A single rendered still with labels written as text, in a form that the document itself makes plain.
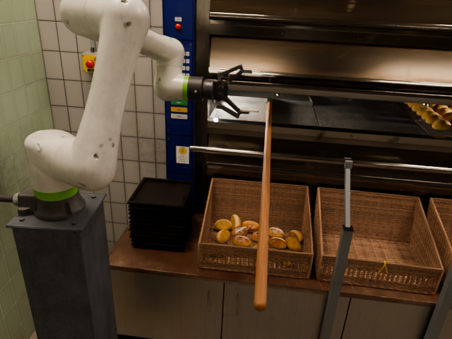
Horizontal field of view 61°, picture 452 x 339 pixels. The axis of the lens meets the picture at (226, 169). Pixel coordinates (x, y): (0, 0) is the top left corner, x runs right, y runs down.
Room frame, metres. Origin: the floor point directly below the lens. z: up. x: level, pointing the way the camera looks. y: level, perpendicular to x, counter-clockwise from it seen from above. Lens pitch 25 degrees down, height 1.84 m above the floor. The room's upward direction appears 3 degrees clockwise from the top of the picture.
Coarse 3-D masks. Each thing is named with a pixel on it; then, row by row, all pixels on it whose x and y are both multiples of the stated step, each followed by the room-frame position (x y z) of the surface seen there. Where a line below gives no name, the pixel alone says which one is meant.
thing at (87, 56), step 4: (84, 52) 2.02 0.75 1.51; (88, 52) 2.03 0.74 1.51; (96, 52) 2.04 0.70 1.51; (84, 56) 2.01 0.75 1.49; (88, 56) 2.00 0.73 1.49; (92, 56) 2.00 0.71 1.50; (84, 60) 2.01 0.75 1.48; (88, 60) 2.00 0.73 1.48; (92, 60) 2.00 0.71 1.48; (84, 64) 2.01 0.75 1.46; (84, 68) 2.01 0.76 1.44; (88, 68) 2.00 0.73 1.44; (92, 68) 2.00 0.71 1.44; (84, 72) 2.01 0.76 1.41; (88, 72) 2.01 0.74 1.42; (92, 72) 2.00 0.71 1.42
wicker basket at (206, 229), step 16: (224, 192) 1.95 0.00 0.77; (240, 192) 1.94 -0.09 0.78; (256, 192) 1.94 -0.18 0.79; (272, 192) 1.93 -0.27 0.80; (288, 192) 1.93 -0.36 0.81; (304, 192) 1.92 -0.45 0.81; (208, 208) 1.78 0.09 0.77; (224, 208) 1.92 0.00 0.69; (240, 208) 1.92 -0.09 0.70; (256, 208) 1.91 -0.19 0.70; (272, 208) 1.90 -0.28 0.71; (288, 208) 1.90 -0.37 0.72; (304, 208) 1.89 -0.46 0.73; (208, 224) 1.81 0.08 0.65; (272, 224) 1.88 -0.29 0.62; (288, 224) 1.88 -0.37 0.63; (304, 224) 1.81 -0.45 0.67; (208, 240) 1.74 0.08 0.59; (304, 240) 1.73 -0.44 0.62; (208, 256) 1.60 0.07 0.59; (224, 256) 1.61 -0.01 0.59; (240, 256) 1.49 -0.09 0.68; (256, 256) 1.49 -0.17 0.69; (272, 256) 1.48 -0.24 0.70; (288, 256) 1.48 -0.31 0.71; (304, 256) 1.47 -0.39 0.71; (272, 272) 1.49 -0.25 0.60; (288, 272) 1.48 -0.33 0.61; (304, 272) 1.47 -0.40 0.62
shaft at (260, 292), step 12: (264, 144) 1.66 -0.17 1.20; (264, 156) 1.50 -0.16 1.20; (264, 168) 1.38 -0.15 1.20; (264, 180) 1.27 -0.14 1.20; (264, 192) 1.18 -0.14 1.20; (264, 204) 1.09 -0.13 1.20; (264, 216) 1.02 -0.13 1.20; (264, 228) 0.96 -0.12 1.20; (264, 240) 0.90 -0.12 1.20; (264, 252) 0.84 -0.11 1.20; (264, 264) 0.79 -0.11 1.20; (264, 276) 0.75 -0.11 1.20; (264, 288) 0.71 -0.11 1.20; (264, 300) 0.67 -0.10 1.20
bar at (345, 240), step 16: (304, 160) 1.59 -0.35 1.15; (320, 160) 1.58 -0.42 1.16; (336, 160) 1.58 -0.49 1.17; (352, 160) 1.58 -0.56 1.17; (368, 160) 1.58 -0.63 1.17; (336, 256) 1.38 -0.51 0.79; (336, 272) 1.35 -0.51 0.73; (448, 272) 1.34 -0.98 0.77; (336, 288) 1.35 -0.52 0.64; (448, 288) 1.30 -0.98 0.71; (336, 304) 1.35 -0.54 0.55; (448, 304) 1.30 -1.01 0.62; (432, 320) 1.32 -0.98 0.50; (320, 336) 1.37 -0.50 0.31; (432, 336) 1.30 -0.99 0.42
